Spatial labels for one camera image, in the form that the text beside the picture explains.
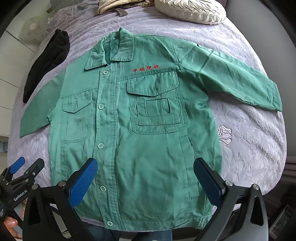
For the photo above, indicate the beige striped cloth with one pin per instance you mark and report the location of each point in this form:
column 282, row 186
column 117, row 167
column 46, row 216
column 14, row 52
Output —
column 105, row 6

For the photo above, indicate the person's left hand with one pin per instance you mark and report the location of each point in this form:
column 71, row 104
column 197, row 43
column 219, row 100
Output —
column 12, row 224

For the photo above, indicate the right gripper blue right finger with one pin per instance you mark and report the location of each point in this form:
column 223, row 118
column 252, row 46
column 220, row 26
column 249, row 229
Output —
column 251, row 222

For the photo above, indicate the white electric fan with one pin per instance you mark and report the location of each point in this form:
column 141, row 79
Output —
column 34, row 29

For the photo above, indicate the dark box with label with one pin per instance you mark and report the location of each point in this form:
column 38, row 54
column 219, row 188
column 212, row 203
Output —
column 280, row 222

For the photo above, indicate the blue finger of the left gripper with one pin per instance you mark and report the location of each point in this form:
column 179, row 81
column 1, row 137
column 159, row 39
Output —
column 17, row 165
column 34, row 169

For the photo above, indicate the lavender embossed bedspread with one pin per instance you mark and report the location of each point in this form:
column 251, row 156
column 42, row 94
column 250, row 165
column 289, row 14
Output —
column 252, row 139

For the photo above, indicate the white drawer cabinet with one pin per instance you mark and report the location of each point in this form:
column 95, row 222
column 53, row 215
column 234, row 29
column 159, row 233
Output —
column 15, row 60

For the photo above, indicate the black garment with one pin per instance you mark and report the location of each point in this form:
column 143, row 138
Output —
column 55, row 52

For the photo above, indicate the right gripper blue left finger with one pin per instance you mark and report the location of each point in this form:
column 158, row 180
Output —
column 39, row 222

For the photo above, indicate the cream pleated pillow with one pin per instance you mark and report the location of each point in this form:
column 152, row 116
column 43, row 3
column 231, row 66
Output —
column 201, row 12

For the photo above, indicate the green work jacket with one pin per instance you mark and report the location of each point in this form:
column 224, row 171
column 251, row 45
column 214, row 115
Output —
column 139, row 105

